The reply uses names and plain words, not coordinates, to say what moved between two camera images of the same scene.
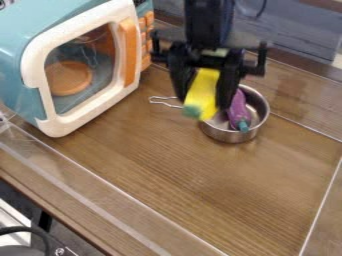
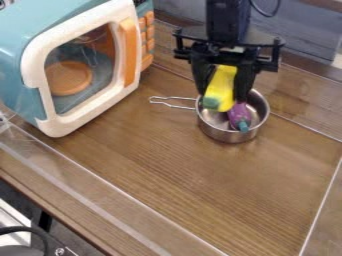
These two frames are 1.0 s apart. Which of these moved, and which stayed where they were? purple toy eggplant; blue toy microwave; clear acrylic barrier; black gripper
Moved: black gripper
Stayed: blue toy microwave; clear acrylic barrier; purple toy eggplant
